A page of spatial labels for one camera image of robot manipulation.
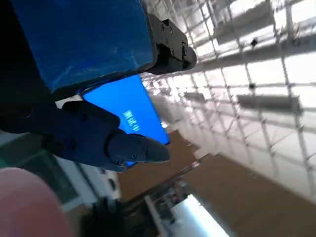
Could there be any left robot hand blue tape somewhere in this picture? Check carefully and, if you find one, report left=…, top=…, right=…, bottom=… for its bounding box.
left=0, top=0, right=198, bottom=173

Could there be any blue lit display screen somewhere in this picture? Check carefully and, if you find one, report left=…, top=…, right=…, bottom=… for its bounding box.
left=82, top=75, right=171, bottom=169

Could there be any long ceiling light fixture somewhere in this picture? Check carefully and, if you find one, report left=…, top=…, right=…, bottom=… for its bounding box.
left=184, top=91, right=207, bottom=102
left=237, top=93, right=303, bottom=113

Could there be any pink bowl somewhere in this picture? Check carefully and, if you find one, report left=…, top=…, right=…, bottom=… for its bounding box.
left=0, top=167, right=76, bottom=237

